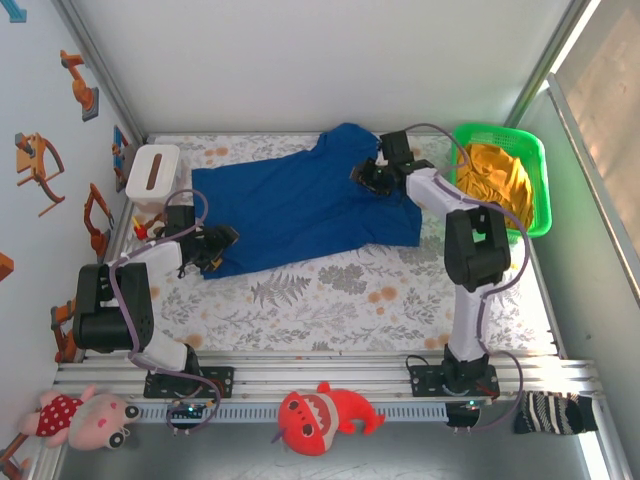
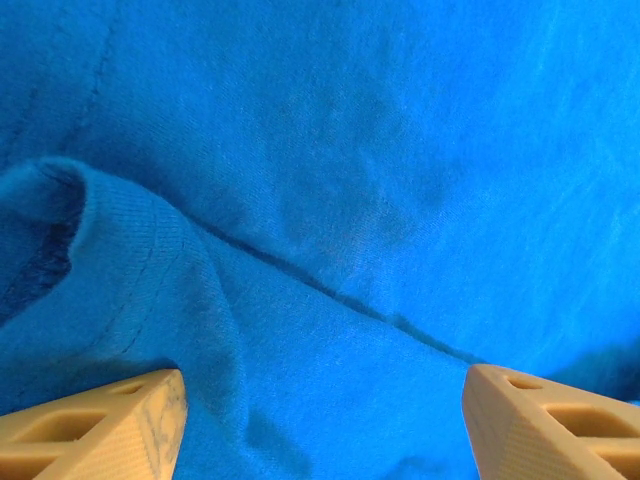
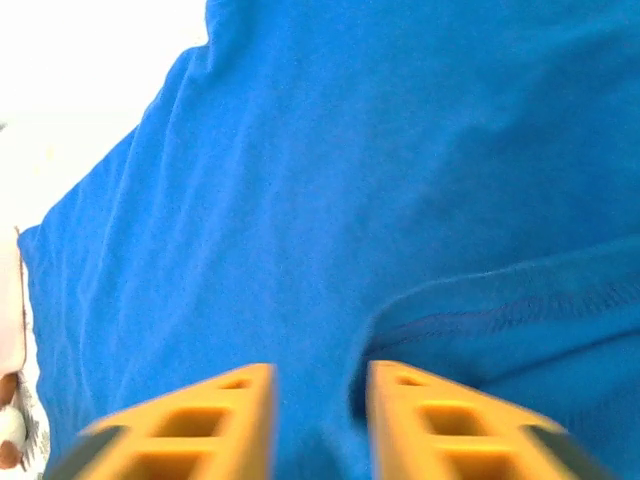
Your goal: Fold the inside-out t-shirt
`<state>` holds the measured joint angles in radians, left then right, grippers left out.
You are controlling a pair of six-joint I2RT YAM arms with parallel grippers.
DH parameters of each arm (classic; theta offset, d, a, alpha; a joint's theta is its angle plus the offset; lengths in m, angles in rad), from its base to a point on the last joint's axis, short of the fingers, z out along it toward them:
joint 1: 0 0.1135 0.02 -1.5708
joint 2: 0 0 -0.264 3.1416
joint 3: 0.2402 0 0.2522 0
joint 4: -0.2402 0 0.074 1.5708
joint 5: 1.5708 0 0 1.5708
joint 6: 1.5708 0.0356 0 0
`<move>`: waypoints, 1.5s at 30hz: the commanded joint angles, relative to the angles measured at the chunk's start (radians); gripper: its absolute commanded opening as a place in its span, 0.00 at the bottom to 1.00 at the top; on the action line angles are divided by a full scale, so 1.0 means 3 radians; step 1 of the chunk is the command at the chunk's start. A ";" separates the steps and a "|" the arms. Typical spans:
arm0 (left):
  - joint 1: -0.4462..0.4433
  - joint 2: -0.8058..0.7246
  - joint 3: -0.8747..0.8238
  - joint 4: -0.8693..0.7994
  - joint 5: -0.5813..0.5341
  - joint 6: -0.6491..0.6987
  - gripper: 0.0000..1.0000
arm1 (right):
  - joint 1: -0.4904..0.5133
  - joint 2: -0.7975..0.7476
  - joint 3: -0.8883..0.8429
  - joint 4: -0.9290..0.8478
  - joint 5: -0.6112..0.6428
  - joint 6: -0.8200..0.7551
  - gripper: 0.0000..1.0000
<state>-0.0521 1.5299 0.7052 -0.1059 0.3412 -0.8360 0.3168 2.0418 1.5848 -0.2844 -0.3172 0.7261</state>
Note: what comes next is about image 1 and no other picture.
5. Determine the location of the blue orange machine wall sticker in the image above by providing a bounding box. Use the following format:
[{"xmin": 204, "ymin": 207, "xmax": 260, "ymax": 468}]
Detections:
[{"xmin": 110, "ymin": 124, "xmax": 132, "ymax": 194}]

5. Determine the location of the yellow cloth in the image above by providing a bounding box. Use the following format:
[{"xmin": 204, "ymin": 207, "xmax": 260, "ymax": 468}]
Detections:
[{"xmin": 457, "ymin": 143, "xmax": 535, "ymax": 234}]

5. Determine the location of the red shark plush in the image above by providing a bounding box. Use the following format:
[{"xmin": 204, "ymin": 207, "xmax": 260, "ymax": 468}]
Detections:
[{"xmin": 272, "ymin": 380, "xmax": 386, "ymax": 457}]

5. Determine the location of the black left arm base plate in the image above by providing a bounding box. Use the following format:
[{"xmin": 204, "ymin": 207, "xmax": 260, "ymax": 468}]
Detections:
[{"xmin": 143, "ymin": 366, "xmax": 236, "ymax": 400}]

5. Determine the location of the green plastic basket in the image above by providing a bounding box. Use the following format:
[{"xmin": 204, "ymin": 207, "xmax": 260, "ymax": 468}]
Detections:
[{"xmin": 449, "ymin": 122, "xmax": 554, "ymax": 239}]

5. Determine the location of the floral tablecloth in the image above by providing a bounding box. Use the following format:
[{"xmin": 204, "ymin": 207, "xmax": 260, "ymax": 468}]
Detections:
[{"xmin": 97, "ymin": 132, "xmax": 556, "ymax": 354}]

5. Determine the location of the small circuit board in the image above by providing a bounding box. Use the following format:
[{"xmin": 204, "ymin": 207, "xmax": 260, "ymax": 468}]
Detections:
[
  {"xmin": 447, "ymin": 398, "xmax": 496, "ymax": 416},
  {"xmin": 167, "ymin": 402, "xmax": 209, "ymax": 420}
]

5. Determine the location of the blue t-shirt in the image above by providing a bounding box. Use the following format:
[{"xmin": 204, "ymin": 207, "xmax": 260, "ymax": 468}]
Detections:
[{"xmin": 191, "ymin": 122, "xmax": 424, "ymax": 281}]

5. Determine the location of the pink pig plush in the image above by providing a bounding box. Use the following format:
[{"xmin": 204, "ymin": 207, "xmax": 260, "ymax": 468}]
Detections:
[{"xmin": 18, "ymin": 383, "xmax": 142, "ymax": 451}]

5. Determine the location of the black white striped sock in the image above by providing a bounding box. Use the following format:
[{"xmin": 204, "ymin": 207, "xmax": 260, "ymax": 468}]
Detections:
[{"xmin": 513, "ymin": 390, "xmax": 600, "ymax": 436}]

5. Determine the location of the aluminium frame post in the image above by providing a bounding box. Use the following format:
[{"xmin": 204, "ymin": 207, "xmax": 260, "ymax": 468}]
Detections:
[
  {"xmin": 49, "ymin": 0, "xmax": 150, "ymax": 146},
  {"xmin": 502, "ymin": 0, "xmax": 600, "ymax": 130}
]

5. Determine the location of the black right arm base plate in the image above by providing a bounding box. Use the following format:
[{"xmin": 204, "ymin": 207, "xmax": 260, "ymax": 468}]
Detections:
[{"xmin": 409, "ymin": 364, "xmax": 501, "ymax": 400}]

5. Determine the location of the aluminium rail frame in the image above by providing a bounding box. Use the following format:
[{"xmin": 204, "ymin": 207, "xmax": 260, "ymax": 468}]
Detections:
[{"xmin": 52, "ymin": 349, "xmax": 609, "ymax": 401}]

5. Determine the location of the white tissue box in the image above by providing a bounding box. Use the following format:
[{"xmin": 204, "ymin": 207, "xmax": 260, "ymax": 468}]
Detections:
[{"xmin": 124, "ymin": 144, "xmax": 184, "ymax": 209}]

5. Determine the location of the glass window pane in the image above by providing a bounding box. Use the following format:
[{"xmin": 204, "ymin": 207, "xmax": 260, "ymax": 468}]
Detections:
[{"xmin": 544, "ymin": 0, "xmax": 640, "ymax": 321}]

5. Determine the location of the perforated grey cable tray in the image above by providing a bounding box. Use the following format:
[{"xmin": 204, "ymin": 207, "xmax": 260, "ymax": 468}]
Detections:
[{"xmin": 134, "ymin": 403, "xmax": 449, "ymax": 424}]

